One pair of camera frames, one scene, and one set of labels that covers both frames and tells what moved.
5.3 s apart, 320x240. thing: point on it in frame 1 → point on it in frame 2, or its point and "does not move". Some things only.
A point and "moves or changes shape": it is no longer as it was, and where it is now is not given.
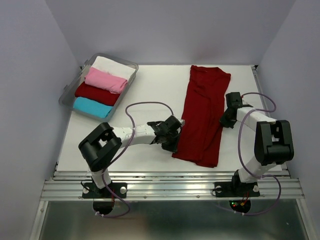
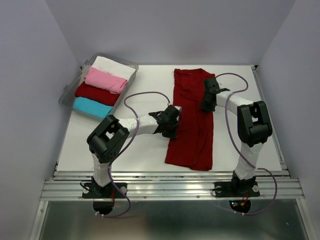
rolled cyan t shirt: x=90 y=107 does not move
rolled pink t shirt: x=102 y=80 does not move
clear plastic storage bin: x=98 y=87 does not move
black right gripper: x=225 y=123 → x=204 y=106
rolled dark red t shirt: x=98 y=95 does not move
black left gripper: x=172 y=147 → x=171 y=135
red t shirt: x=202 y=119 moves or changes shape
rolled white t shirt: x=113 y=67 does not move
